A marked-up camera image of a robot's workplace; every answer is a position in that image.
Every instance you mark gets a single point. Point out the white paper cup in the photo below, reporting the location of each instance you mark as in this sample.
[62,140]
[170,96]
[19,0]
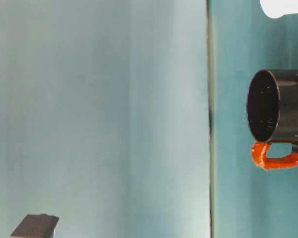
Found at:
[278,7]

